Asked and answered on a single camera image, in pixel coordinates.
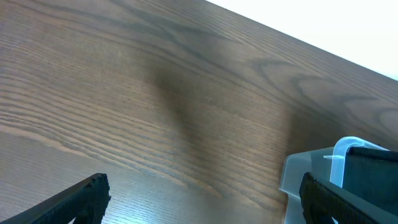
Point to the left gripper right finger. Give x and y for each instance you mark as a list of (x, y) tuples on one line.
[(324, 202)]

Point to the black garment with band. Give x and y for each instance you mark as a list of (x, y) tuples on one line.
[(371, 175)]

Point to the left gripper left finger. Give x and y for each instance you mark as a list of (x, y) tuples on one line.
[(84, 202)]

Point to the clear plastic storage bin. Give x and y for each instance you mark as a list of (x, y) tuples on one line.
[(327, 164)]

